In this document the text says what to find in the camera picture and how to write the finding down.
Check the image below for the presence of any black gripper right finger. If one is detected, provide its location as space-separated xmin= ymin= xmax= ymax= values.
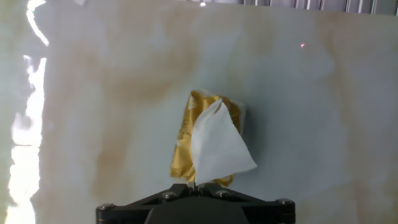
xmin=195 ymin=182 xmax=297 ymax=224

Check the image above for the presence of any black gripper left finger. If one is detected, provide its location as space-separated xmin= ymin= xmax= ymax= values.
xmin=95 ymin=182 xmax=196 ymax=224

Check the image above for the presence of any white paper napkin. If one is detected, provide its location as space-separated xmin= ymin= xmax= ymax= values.
xmin=190 ymin=98 xmax=258 ymax=186

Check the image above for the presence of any gold tissue pack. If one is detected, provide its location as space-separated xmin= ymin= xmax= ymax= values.
xmin=170 ymin=89 xmax=248 ymax=187

